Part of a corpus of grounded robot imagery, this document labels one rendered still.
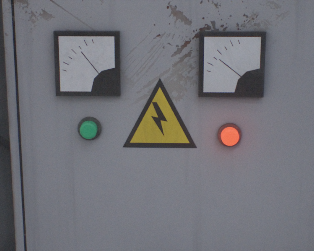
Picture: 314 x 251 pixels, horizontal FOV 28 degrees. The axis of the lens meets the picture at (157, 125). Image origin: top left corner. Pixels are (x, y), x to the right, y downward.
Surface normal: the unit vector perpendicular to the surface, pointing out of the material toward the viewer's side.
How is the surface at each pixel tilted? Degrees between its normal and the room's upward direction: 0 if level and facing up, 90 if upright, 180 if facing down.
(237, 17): 90
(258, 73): 90
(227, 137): 90
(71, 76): 90
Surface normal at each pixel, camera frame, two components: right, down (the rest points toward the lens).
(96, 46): -0.04, 0.24
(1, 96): 0.96, 0.07
